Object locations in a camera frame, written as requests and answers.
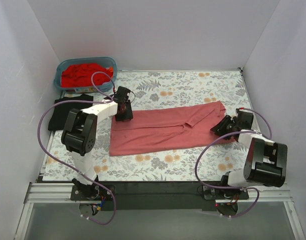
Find teal plastic laundry basket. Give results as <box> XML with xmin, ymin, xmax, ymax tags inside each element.
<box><xmin>53</xmin><ymin>57</ymin><xmax>117</xmax><ymax>93</ymax></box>

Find folded black t shirt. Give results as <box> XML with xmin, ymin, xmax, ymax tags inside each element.
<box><xmin>48</xmin><ymin>94</ymin><xmax>94</xmax><ymax>131</ymax></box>

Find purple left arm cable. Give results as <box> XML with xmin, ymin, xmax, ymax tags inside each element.
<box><xmin>37</xmin><ymin>71</ymin><xmax>117</xmax><ymax>225</ymax></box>

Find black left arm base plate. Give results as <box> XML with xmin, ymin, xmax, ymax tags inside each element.
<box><xmin>70</xmin><ymin>184</ymin><xmax>113</xmax><ymax>201</ymax></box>

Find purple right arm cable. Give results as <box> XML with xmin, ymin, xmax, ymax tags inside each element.
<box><xmin>194</xmin><ymin>107</ymin><xmax>273</xmax><ymax>218</ymax></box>

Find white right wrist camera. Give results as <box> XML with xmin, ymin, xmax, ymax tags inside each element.
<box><xmin>233</xmin><ymin>107</ymin><xmax>245</xmax><ymax>121</ymax></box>

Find aluminium frame rail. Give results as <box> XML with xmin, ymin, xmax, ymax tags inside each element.
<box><xmin>14</xmin><ymin>182</ymin><xmax>74</xmax><ymax>240</ymax></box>

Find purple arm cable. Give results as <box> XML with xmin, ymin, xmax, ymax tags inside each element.
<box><xmin>37</xmin><ymin>71</ymin><xmax>117</xmax><ymax>225</ymax></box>
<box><xmin>194</xmin><ymin>107</ymin><xmax>273</xmax><ymax>218</ymax></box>

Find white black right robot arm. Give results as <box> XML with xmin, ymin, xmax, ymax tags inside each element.
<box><xmin>210</xmin><ymin>107</ymin><xmax>288</xmax><ymax>199</ymax></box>

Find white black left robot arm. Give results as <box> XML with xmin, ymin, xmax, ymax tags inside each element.
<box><xmin>61</xmin><ymin>86</ymin><xmax>133</xmax><ymax>200</ymax></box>

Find red t shirt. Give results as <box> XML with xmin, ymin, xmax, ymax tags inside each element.
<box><xmin>61</xmin><ymin>63</ymin><xmax>114</xmax><ymax>88</ymax></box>

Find pink t shirt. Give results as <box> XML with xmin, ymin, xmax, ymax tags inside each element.
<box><xmin>109</xmin><ymin>101</ymin><xmax>226</xmax><ymax>157</ymax></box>

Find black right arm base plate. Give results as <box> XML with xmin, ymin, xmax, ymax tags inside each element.
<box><xmin>197</xmin><ymin>185</ymin><xmax>249</xmax><ymax>200</ymax></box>

